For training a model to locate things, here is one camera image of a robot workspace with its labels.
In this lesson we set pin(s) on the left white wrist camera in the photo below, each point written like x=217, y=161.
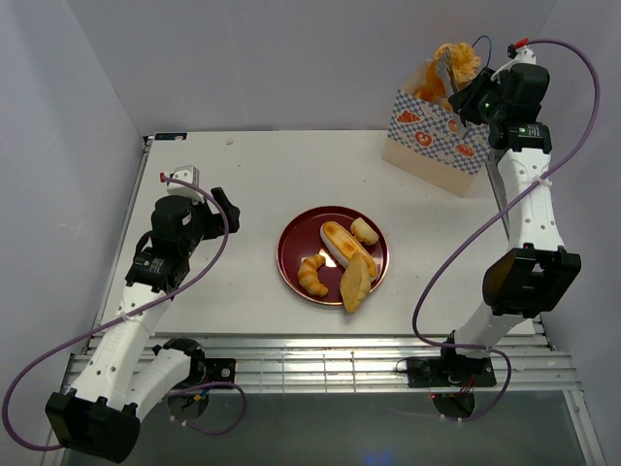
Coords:
x=182, y=182

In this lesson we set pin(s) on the blue checkered paper bag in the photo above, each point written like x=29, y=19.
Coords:
x=422, y=140

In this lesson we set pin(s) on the dark red round plate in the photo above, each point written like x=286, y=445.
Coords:
x=301, y=238

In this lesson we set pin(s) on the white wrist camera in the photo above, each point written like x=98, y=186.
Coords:
x=518, y=52
x=182, y=182

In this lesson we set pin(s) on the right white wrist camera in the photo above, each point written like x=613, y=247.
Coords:
x=518, y=52

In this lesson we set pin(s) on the small pale bread roll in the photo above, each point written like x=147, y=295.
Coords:
x=363, y=232

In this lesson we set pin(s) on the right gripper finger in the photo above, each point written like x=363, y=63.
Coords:
x=468, y=114
x=467, y=97

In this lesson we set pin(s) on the twisted orange bread stick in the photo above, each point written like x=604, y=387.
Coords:
x=432, y=89

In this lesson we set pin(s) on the aluminium frame rail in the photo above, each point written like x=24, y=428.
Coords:
x=331, y=364

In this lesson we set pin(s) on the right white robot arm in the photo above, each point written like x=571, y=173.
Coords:
x=537, y=270

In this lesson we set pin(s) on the flat tan bread slice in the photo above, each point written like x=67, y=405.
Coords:
x=355, y=283

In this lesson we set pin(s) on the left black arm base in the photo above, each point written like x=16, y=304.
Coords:
x=217, y=370

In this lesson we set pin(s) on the small croissant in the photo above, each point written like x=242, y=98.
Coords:
x=308, y=276

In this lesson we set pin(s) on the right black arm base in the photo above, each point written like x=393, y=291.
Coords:
x=440, y=371

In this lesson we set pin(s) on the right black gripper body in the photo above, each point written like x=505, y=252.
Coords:
x=490, y=107

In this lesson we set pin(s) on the metal tongs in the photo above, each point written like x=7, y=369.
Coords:
x=444, y=71

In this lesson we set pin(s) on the blue table label sticker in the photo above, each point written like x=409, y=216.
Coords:
x=170, y=136

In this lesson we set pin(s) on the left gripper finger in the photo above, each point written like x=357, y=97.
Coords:
x=231, y=211
x=211, y=225

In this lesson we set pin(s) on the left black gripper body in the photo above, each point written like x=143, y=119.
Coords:
x=190, y=241

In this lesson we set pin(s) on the sugared ring donut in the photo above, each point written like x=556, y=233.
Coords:
x=464, y=61

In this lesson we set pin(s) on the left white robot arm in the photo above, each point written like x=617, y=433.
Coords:
x=102, y=411

